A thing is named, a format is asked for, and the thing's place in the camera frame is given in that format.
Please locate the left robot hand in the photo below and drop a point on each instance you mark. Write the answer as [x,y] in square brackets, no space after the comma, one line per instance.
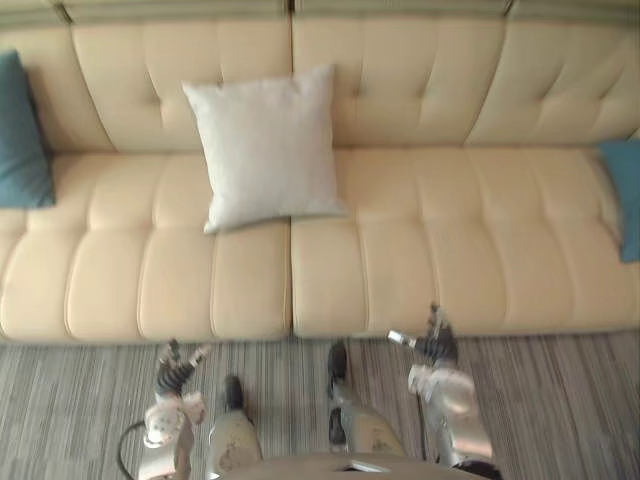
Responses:
[175,370]

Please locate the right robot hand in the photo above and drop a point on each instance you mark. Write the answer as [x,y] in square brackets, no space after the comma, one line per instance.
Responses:
[436,340]

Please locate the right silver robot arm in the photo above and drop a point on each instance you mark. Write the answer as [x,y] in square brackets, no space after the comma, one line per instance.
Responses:
[450,410]

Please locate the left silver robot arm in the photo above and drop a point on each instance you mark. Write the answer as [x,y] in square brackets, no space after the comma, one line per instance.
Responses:
[167,430]

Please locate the left silver robot leg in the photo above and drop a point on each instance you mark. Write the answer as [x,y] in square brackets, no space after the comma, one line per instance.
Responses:
[235,430]

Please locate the silver robot leg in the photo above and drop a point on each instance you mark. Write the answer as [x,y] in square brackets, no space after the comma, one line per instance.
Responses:
[357,410]
[235,430]

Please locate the right silver robot leg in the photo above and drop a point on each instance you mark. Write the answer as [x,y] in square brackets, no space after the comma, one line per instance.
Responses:
[357,410]

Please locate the cream leather sofa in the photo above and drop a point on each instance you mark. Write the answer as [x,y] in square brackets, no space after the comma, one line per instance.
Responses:
[425,225]

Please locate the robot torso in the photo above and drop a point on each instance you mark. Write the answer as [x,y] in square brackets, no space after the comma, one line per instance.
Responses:
[350,467]

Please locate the teal cushion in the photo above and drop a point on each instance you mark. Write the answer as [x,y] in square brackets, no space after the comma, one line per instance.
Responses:
[625,195]
[17,145]

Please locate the light grey square cushion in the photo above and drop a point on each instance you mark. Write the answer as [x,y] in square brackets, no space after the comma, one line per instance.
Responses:
[267,150]

